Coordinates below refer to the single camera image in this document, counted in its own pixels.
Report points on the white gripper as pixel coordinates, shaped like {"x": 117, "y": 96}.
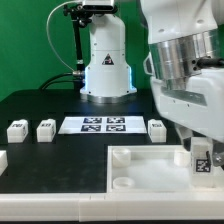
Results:
{"x": 200, "y": 107}

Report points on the white square table top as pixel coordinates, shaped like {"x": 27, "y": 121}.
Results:
{"x": 156, "y": 168}

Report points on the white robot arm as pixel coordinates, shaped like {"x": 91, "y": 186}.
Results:
{"x": 187, "y": 72}

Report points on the white sheet with fiducial markers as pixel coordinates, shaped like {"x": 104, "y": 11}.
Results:
{"x": 103, "y": 125}

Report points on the white left fence block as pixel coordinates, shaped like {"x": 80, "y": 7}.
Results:
{"x": 3, "y": 162}

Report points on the white front fence rail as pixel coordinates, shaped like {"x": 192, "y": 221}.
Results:
{"x": 112, "y": 206}

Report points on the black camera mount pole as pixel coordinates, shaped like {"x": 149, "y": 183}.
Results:
{"x": 80, "y": 19}

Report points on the grey camera on mount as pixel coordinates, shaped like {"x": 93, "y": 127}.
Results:
{"x": 99, "y": 6}

